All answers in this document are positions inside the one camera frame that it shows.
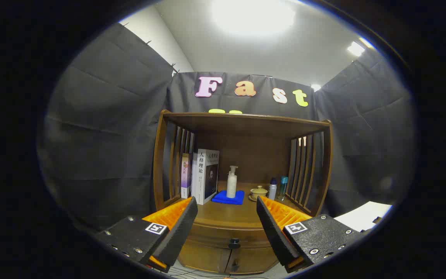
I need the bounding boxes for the wooden drawer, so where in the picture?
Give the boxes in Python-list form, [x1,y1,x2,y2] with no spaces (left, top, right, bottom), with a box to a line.
[186,223,274,249]

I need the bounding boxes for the yellow lidded teacup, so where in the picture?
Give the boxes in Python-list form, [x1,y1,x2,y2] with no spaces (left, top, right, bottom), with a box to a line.
[249,186,268,202]

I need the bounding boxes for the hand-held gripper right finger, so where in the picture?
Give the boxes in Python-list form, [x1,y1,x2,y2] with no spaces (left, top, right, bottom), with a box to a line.
[256,196,367,274]

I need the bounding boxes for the white pump bottle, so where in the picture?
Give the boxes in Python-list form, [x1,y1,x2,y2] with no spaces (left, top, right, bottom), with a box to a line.
[226,165,239,199]

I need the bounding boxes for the teal slim bottle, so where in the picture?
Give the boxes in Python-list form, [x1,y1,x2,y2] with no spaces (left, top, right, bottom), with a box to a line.
[278,176,288,201]

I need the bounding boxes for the large ceiling light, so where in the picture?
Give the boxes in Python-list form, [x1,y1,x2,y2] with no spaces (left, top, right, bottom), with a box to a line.
[211,0,297,37]

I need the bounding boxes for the small ceiling light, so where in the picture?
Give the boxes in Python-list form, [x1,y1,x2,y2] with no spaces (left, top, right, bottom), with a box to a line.
[347,41,366,57]

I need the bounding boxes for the wooden countertop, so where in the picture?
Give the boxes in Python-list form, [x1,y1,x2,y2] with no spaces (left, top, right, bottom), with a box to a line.
[169,182,312,229]

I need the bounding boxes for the thin purple book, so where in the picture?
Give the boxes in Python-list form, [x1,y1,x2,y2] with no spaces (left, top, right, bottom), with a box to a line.
[181,153,192,199]

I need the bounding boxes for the wooden cabinet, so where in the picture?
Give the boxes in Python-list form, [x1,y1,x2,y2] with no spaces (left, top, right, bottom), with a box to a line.
[153,110,334,276]

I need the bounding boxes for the thick white book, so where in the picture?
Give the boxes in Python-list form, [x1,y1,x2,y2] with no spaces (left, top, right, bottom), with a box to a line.
[191,149,220,205]

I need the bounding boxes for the blue folded cloth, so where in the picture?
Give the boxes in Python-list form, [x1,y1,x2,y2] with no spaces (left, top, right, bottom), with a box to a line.
[211,190,245,205]

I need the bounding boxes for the black backdrop cloth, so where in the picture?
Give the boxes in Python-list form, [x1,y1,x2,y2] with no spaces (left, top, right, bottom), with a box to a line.
[37,22,417,233]

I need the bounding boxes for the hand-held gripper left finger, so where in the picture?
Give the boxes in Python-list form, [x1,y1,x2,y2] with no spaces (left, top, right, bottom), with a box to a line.
[93,196,199,272]

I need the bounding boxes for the wooden cabinet door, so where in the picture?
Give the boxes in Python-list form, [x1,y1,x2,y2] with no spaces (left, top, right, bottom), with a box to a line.
[177,240,232,274]
[225,248,280,275]

